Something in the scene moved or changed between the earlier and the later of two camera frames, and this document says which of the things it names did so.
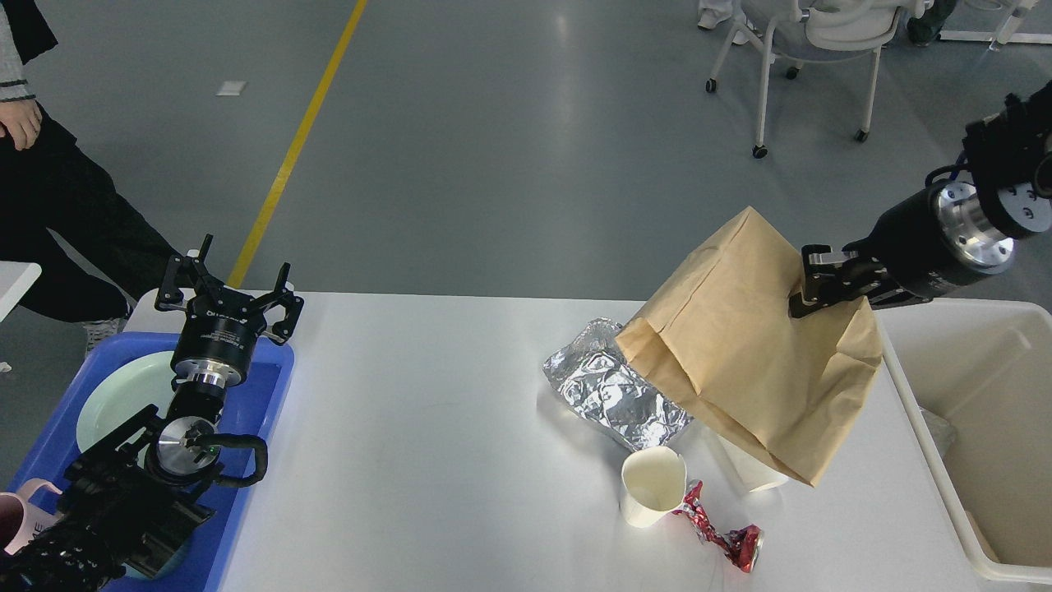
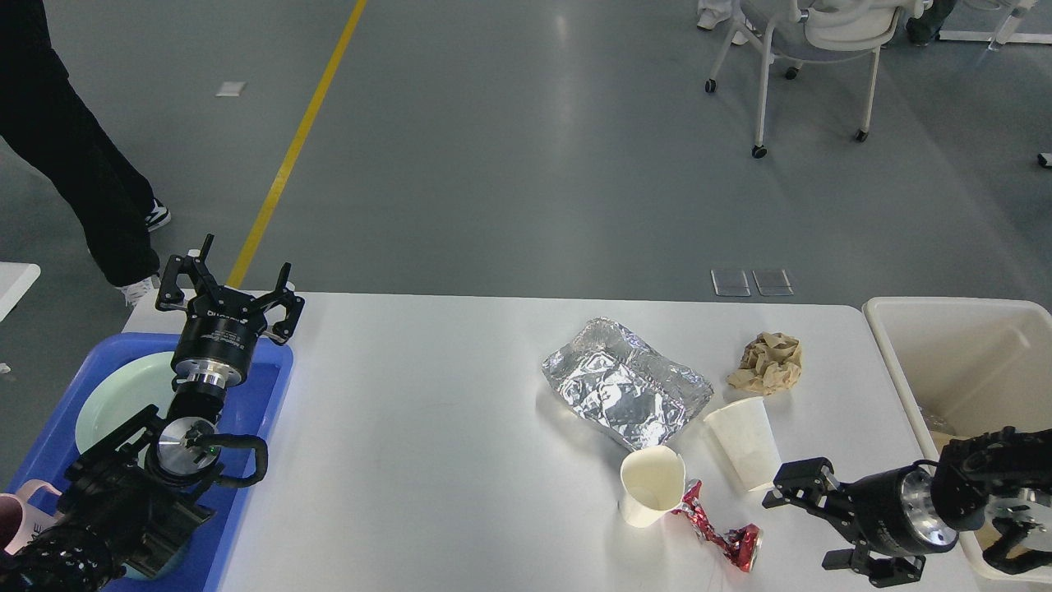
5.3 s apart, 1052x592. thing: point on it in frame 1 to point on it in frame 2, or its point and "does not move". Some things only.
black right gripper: [945, 234] to [891, 513]
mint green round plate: [122, 392] does not move
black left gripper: [214, 344] does not move
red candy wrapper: [742, 544] does not move
